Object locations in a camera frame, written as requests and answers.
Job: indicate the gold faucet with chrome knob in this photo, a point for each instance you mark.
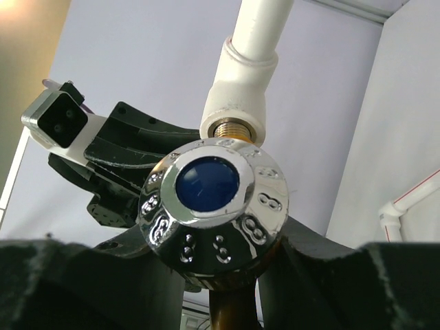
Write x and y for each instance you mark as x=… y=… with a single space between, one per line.
x=213 y=211

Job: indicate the white PVC pipe frame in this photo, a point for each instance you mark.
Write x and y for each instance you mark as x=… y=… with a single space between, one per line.
x=389 y=188

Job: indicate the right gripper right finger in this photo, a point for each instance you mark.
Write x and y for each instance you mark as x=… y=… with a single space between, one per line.
x=315 y=283

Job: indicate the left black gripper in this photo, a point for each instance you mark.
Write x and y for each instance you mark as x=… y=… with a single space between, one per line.
x=128 y=139

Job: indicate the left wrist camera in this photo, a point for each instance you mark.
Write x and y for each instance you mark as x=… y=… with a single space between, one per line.
x=60 y=122

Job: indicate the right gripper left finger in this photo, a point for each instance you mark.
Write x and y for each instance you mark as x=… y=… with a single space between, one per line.
x=119 y=284

